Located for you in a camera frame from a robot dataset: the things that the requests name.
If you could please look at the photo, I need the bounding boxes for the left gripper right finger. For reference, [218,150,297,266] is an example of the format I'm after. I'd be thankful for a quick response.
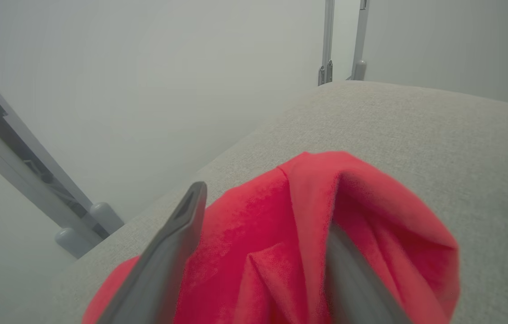
[326,223,412,324]

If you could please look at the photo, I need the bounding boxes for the red shorts with white stripe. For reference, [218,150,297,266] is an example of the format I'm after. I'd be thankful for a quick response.
[82,151,460,324]

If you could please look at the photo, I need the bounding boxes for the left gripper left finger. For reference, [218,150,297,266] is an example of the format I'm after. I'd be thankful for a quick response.
[96,181,207,324]

